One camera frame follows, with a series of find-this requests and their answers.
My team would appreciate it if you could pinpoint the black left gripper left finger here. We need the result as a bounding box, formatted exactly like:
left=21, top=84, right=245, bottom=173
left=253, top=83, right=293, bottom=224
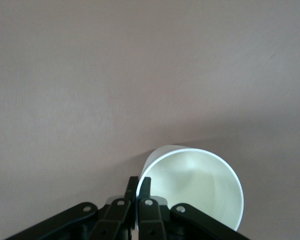
left=4, top=176, right=139, bottom=240

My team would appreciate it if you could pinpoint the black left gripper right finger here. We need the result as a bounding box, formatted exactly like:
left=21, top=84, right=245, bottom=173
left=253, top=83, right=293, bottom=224
left=137, top=176, right=248, bottom=240

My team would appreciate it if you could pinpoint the white plastic cup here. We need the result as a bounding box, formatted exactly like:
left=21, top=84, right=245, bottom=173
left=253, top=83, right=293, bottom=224
left=137, top=144, right=245, bottom=231

